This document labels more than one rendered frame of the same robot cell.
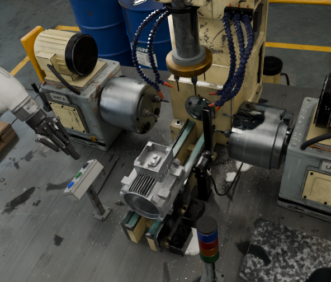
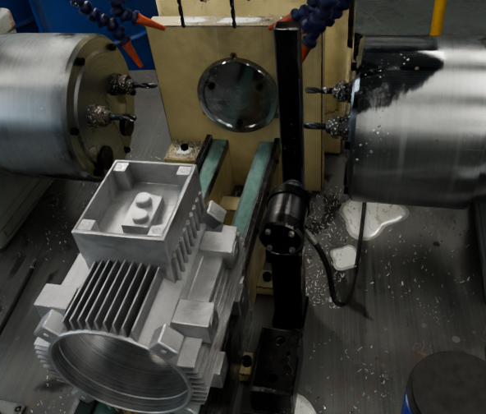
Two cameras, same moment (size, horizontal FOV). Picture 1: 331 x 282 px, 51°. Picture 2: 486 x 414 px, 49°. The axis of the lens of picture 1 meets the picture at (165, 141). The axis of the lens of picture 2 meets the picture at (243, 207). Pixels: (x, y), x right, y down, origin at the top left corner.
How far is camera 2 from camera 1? 0.70 m
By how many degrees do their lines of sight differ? 13
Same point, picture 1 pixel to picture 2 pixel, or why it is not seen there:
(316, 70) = not seen: hidden behind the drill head
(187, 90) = (201, 48)
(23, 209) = not seen: outside the picture
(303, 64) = not seen: hidden behind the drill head
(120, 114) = (22, 126)
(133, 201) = (90, 367)
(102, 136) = not seen: outside the picture
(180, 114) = (187, 128)
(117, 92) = (6, 64)
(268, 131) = (466, 84)
